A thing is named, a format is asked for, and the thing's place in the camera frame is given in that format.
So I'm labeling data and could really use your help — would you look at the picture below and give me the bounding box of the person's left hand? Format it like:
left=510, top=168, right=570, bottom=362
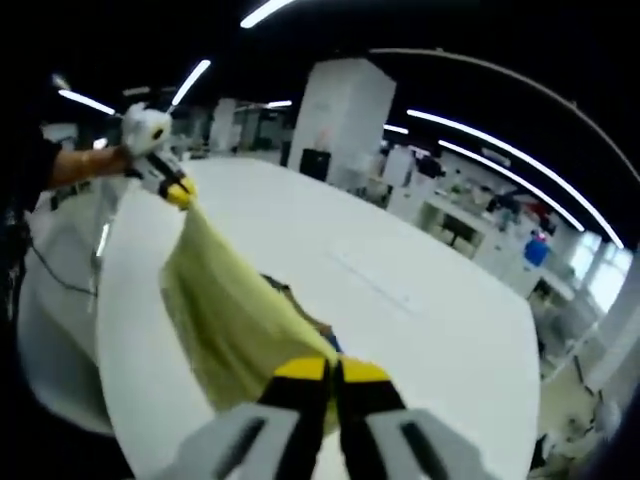
left=97, top=146, right=134, bottom=179

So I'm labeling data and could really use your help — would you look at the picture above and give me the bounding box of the yellow colour-block garment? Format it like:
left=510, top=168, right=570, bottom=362
left=158, top=202, right=347, bottom=441

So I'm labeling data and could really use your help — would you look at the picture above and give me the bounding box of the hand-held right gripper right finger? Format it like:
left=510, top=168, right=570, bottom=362
left=335, top=357, right=484, bottom=480

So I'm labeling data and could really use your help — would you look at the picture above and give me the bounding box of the white square pillar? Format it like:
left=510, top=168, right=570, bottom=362
left=209, top=97, right=237, bottom=154
left=287, top=58, right=396, bottom=189

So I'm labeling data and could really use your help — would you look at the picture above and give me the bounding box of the curved ceiling rail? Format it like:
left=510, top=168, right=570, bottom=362
left=369, top=47, right=640, bottom=181

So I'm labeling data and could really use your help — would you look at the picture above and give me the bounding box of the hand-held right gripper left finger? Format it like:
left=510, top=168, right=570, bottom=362
left=169, top=357, right=332, bottom=480

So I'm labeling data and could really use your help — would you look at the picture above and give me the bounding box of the white panel board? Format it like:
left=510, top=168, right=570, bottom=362
left=387, top=147, right=416, bottom=187

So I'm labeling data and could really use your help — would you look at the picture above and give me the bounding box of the black box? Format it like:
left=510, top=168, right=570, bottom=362
left=300, top=148, right=332, bottom=182

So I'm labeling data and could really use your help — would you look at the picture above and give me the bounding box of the white shelving unit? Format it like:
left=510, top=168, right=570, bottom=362
left=384, top=144, right=576, bottom=296

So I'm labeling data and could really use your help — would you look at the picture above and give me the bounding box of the blue bin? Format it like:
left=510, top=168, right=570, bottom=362
left=523, top=235, right=551, bottom=266

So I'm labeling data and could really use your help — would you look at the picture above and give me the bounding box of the black cable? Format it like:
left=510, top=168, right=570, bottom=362
left=24, top=234, right=99, bottom=297

